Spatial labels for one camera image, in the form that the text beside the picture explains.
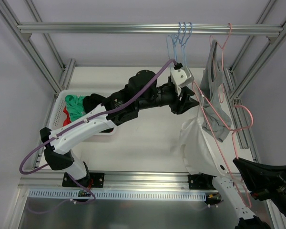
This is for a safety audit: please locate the pink hanger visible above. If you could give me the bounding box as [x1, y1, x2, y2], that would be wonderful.
[209, 23, 232, 104]
[192, 82, 254, 208]

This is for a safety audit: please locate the white tank top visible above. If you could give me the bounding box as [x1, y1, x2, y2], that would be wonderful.
[179, 108, 231, 177]

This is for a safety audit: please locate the blue hanger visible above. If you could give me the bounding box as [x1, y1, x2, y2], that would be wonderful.
[179, 22, 194, 66]
[177, 23, 184, 64]
[166, 22, 182, 61]

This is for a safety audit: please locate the black tank top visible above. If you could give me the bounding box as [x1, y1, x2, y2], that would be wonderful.
[82, 94, 105, 113]

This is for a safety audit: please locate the green tank top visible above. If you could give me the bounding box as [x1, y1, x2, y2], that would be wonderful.
[65, 94, 86, 122]

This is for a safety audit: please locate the red tank top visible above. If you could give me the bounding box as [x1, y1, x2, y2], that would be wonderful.
[62, 107, 71, 126]

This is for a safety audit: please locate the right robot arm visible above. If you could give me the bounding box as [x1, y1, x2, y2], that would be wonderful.
[203, 158, 286, 229]

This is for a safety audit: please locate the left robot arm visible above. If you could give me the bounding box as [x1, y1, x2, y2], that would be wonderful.
[40, 67, 199, 187]

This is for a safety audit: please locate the grey tank top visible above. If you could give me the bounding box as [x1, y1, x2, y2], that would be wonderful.
[200, 40, 232, 143]

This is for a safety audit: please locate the white plastic basket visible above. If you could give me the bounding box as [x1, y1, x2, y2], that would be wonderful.
[48, 90, 117, 140]

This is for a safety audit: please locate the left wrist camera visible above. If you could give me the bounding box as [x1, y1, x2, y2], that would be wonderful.
[170, 66, 194, 96]

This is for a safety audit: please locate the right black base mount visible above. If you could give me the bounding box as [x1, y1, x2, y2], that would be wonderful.
[187, 173, 215, 190]

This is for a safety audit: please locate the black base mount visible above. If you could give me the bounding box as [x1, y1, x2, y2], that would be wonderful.
[187, 173, 215, 190]
[62, 172, 105, 188]

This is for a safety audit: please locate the aluminium hanging rail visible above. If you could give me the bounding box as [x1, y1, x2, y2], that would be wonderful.
[17, 22, 283, 36]

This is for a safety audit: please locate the front aluminium rail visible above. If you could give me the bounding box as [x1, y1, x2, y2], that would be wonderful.
[18, 169, 189, 191]

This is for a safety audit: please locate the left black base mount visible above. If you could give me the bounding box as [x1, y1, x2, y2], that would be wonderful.
[62, 172, 105, 188]

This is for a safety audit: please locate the white slotted cable duct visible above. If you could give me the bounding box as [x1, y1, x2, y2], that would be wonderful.
[28, 189, 206, 202]

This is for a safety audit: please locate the aluminium frame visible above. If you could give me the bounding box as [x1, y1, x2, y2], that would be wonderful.
[0, 0, 286, 229]

